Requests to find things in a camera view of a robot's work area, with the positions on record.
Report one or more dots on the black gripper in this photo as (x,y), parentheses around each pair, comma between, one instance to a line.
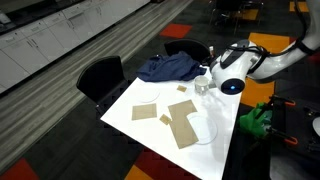
(212,61)

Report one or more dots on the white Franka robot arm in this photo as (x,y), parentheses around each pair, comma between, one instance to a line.
(283,60)

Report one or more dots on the white mug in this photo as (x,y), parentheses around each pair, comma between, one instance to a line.
(201,85)

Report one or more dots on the black chair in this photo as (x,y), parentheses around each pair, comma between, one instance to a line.
(191,48)
(100,78)

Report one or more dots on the small brown cardboard piece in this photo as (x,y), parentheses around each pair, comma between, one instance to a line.
(165,119)
(181,88)

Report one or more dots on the dark blue cloth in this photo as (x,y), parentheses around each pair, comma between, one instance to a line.
(170,68)

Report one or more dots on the dark background chair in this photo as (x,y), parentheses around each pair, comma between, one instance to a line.
(226,10)

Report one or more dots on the white round plate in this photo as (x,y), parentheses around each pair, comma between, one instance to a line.
(148,94)
(205,130)

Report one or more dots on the large brown cardboard sheet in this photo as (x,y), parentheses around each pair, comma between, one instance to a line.
(181,123)

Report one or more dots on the green plastic bag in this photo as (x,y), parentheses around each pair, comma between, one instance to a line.
(253,121)

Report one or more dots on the square brown cardboard piece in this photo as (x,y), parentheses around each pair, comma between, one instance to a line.
(144,111)

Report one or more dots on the black stand with orange clamps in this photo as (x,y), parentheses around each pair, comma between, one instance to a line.
(278,116)

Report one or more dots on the white round object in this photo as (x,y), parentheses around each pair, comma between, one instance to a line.
(317,126)

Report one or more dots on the white cabinet row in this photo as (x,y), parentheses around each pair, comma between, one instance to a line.
(40,46)

